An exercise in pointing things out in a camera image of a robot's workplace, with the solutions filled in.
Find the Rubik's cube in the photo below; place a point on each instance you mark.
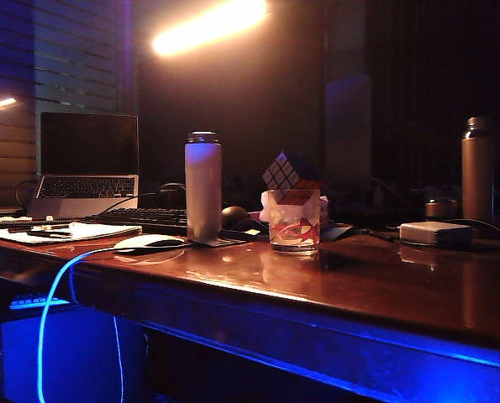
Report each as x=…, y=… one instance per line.
x=289, y=176

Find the printed clear glass cup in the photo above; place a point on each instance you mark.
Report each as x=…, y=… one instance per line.
x=293, y=228

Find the small metal cup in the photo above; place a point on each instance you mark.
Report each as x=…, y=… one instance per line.
x=440, y=208

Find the dark round object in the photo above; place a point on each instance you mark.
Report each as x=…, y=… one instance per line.
x=234, y=216

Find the dark square coaster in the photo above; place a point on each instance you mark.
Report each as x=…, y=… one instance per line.
x=228, y=242

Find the tall white bottle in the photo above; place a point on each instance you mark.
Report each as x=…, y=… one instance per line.
x=202, y=189

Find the pink packet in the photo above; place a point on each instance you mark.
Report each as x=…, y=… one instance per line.
x=324, y=205

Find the black headphones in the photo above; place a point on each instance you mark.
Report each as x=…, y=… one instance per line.
x=172, y=195

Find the dark blue card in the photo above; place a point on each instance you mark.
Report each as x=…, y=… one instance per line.
x=337, y=232

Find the black keyboard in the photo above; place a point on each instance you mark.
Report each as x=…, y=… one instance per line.
x=148, y=216

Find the white computer mouse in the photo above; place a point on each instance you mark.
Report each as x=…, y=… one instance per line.
x=146, y=242

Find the white paper pad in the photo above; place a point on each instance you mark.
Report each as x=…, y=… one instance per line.
x=102, y=231

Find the silver laptop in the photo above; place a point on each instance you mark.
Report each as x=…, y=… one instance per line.
x=87, y=142

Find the bright light bar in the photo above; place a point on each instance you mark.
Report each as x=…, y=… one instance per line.
x=207, y=27

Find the white power adapter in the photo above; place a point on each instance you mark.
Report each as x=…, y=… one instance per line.
x=434, y=234

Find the black pen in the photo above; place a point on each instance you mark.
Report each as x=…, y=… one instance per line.
x=39, y=228

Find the window blinds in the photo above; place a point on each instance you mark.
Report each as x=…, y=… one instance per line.
x=73, y=63

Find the blue-lit cabinet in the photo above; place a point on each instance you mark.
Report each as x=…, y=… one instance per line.
x=81, y=357

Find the dark metal thermos bottle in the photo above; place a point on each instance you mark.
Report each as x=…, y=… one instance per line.
x=478, y=176

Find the blue-lit keyboard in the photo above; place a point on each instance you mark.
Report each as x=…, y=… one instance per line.
x=31, y=301

